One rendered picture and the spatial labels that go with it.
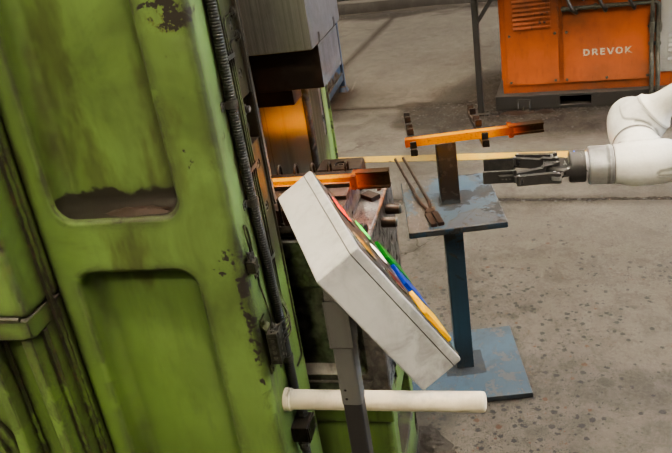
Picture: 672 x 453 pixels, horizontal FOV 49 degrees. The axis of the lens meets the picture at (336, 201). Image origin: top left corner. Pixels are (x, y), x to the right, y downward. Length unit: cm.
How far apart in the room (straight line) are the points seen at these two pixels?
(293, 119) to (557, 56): 344
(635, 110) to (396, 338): 95
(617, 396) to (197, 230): 165
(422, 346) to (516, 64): 425
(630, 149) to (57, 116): 122
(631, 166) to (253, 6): 89
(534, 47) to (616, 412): 318
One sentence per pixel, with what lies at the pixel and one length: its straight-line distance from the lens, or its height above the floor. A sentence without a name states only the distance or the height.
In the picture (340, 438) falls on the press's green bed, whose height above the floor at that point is 31.
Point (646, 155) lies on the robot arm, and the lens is 176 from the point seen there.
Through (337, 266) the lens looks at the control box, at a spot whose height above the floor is 118.
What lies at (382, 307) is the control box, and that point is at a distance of 112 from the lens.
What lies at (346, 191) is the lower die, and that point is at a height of 99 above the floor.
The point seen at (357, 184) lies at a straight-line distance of 182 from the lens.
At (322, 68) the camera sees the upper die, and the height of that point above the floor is 131.
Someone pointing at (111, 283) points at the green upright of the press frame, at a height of 94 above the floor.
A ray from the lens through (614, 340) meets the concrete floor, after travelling 293.
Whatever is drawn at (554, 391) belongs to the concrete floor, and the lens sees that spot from 268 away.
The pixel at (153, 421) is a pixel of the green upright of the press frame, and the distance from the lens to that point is 191.
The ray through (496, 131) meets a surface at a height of 93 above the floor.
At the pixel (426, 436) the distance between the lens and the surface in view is 252.
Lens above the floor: 169
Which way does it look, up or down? 24 degrees down
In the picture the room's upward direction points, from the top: 9 degrees counter-clockwise
